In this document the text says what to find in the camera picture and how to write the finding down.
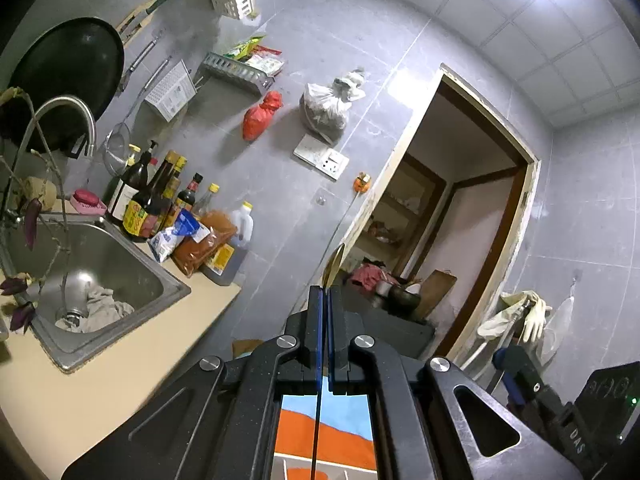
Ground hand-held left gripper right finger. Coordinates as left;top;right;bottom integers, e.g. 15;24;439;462
327;285;596;480

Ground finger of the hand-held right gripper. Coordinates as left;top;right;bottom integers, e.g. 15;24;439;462
492;344;557;412

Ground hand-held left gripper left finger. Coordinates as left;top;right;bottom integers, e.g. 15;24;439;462
62;285;324;480

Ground metal spoon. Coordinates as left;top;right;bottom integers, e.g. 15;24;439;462
310;242;347;480

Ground white plastic utensil basket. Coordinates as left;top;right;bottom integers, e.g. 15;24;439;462
272;452;377;480

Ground pink cloth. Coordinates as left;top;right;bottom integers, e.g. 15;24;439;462
348;262;396;293

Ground hanging clear plastic bag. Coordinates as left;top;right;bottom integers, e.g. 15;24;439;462
541;295;576;366

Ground cream rubber gloves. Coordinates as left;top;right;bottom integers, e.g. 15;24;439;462
477;290;553;344

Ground grey cabinet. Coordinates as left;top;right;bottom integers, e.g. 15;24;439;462
332;285;436;358

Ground dark round pot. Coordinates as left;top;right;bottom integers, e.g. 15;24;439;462
387;285;422;318

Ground plastic oil jug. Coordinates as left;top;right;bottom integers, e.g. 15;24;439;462
200;201;255;287

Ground wooden cutting board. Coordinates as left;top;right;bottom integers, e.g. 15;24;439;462
412;270;457;322

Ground wooden storage shelf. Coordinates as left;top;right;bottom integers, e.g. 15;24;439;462
357;157;446;261

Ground striped blue orange towel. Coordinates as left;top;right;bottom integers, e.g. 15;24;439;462
274;394;377;472

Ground brown spice bag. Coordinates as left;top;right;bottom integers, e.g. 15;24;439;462
172;210;238;279

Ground yellow cap clear bottle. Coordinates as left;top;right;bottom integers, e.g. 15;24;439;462
193;183;221;221

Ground blue white packet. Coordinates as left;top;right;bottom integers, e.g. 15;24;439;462
149;208;211;264

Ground dark sauce bottle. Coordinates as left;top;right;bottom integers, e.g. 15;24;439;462
161;156;189;229

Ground stainless steel sink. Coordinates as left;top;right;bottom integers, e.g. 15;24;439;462
0;212;192;374

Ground dark bottle with yellow label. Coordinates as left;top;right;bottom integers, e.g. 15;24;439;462
122;150;181;242

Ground red plastic bag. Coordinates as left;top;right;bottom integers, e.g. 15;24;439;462
242;91;284;142

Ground clear plastic bag with contents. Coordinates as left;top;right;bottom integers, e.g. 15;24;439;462
299;69;367;145

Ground grey cloth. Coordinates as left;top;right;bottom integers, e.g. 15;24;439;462
55;285;135;334

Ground dark bottle with pump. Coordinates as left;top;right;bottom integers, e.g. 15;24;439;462
106;140;160;226

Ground pink soap dish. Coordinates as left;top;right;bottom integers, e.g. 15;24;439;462
70;189;108;216

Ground hanging metal strainer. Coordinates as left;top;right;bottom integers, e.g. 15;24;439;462
102;57;173;177

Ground small white hanging basket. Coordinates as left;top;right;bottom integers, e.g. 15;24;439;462
144;59;198;122

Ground seasoning packets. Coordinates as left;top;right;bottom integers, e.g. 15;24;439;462
222;35;285;77

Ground tan sponge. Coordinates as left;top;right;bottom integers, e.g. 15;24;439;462
22;176;58;211

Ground dried plant branch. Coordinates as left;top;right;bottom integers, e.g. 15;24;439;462
0;87;71;333

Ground metal faucet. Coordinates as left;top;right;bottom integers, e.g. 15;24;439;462
17;96;97;221

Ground black wok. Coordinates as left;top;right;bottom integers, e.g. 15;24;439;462
0;17;126;155

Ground wooden knife rack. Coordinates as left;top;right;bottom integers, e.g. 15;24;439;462
115;0;193;47

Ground white shower hose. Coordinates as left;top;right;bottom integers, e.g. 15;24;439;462
460;305;521;376

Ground white wall switch socket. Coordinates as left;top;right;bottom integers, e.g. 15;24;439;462
293;134;350;180

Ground wooden door frame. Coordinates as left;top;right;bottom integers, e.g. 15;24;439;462
292;62;542;361

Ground metal wall shelf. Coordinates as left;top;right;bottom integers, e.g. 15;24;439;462
192;52;276;94

